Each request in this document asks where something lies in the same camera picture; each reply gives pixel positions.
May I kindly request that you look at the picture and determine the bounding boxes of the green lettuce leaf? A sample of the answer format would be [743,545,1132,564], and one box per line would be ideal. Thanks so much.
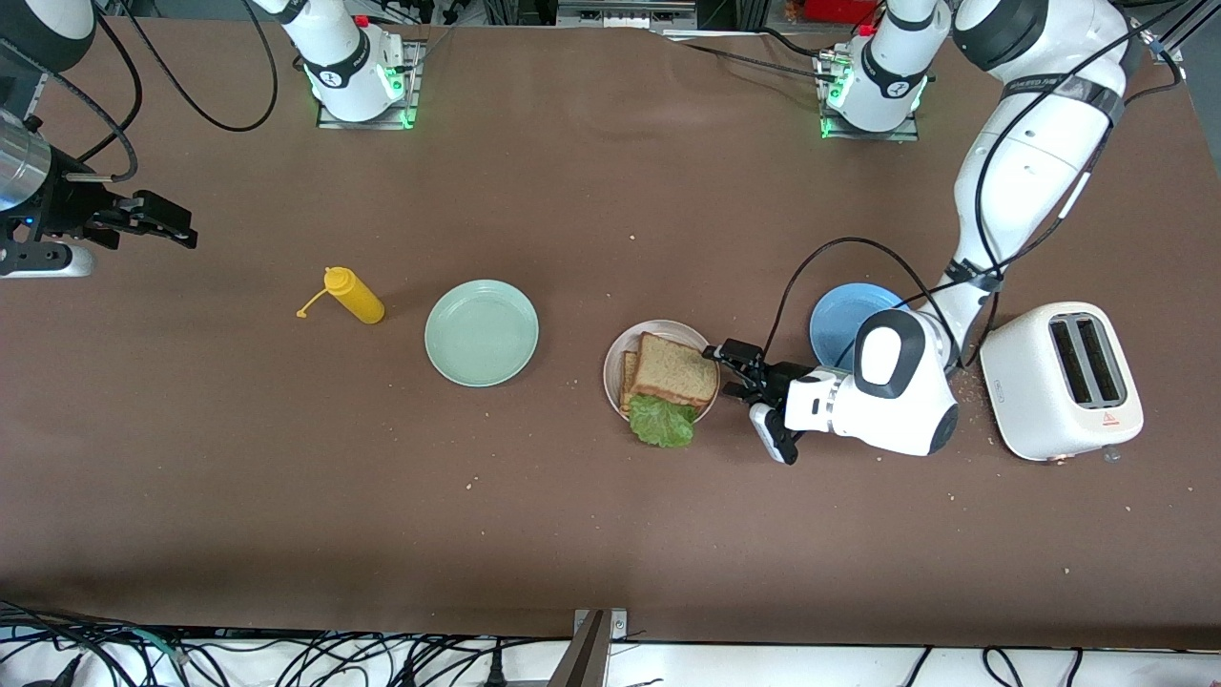
[628,395,697,449]

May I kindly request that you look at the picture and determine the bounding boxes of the yellow mustard squeeze bottle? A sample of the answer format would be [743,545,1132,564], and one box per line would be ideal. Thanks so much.
[297,266,386,325]

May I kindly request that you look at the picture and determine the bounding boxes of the blue plate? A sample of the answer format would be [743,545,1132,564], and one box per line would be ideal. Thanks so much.
[809,282,902,371]

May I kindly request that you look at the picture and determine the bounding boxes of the beige plate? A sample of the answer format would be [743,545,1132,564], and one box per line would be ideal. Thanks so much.
[603,320,721,427]

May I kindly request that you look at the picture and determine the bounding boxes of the light green plate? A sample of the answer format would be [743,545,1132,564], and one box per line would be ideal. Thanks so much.
[424,279,540,388]

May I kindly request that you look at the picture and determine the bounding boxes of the white toaster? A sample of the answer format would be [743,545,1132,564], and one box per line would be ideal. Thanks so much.
[980,302,1145,466]

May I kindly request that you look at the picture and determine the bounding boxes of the grey metal beam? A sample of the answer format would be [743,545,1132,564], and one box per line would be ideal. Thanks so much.
[548,611,611,687]

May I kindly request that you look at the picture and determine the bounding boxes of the red box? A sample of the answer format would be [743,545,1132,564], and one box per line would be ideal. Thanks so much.
[801,0,883,25]

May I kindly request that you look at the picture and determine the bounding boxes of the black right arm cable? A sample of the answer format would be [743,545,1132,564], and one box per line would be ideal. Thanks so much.
[38,0,279,184]

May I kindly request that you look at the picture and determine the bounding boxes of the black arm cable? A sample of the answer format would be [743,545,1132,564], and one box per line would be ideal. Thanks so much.
[38,0,279,184]
[763,0,1189,373]

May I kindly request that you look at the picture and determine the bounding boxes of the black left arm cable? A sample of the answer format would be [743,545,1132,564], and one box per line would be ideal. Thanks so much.
[763,0,1189,373]

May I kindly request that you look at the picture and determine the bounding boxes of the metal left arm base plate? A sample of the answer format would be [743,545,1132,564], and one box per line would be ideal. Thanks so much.
[818,52,921,142]

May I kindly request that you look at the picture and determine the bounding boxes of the small metal table bracket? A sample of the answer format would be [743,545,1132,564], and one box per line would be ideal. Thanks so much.
[572,608,629,642]

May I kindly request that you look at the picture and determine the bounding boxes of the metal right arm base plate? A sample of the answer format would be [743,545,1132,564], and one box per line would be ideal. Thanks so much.
[317,38,423,130]

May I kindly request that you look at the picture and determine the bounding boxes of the black base cable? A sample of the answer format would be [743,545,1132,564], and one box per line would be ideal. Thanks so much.
[658,27,840,87]

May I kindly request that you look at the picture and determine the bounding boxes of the metal frame rail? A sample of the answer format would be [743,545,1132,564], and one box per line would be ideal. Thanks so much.
[558,0,697,30]

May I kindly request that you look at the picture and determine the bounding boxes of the teal floor cable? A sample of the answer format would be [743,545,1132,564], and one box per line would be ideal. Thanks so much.
[119,628,182,661]

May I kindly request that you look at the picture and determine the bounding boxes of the aluminium frame profile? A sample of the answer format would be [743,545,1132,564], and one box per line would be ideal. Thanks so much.
[1149,0,1221,66]

